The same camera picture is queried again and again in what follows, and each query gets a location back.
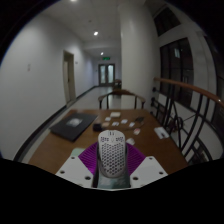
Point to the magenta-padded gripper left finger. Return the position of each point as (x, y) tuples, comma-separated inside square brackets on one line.
[(75, 170)]

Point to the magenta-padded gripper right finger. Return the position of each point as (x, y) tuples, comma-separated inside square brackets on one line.
[(148, 170)]

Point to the white perforated computer mouse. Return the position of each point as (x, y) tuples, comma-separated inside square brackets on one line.
[(112, 153)]

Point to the small printed sticker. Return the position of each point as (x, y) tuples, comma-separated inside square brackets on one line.
[(130, 141), (132, 124), (124, 121), (107, 119), (115, 124), (136, 131), (105, 124)]

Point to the white paper sheet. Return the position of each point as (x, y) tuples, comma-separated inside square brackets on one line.
[(161, 132)]

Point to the dark closed laptop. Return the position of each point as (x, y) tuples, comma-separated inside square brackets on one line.
[(71, 126)]

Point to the small black charger block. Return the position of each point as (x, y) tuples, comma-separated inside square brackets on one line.
[(97, 127)]

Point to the small white box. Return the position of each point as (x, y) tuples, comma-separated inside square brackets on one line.
[(115, 114)]

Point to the wooden armchair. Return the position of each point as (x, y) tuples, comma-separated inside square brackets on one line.
[(121, 92)]

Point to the black railing with wooden handrail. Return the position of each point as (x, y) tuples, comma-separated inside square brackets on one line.
[(186, 86)]

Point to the white side door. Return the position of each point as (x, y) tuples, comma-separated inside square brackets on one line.
[(68, 78)]

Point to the glass double door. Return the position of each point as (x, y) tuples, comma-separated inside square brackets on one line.
[(106, 74)]

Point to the dark framed window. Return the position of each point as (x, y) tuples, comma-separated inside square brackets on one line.
[(176, 70)]

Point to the green exit sign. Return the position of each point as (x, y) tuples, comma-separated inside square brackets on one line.
[(106, 58)]

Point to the round ceiling light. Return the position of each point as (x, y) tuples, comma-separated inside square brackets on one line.
[(96, 33)]

